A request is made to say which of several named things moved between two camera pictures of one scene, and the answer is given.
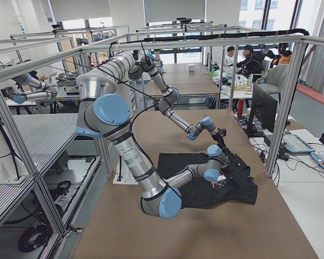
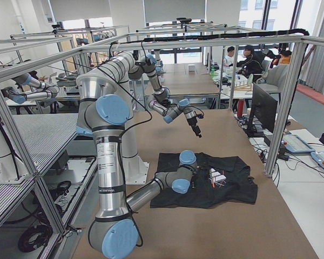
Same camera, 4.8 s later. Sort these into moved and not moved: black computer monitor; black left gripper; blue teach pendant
Moved: black left gripper
Not moved: black computer monitor; blue teach pendant
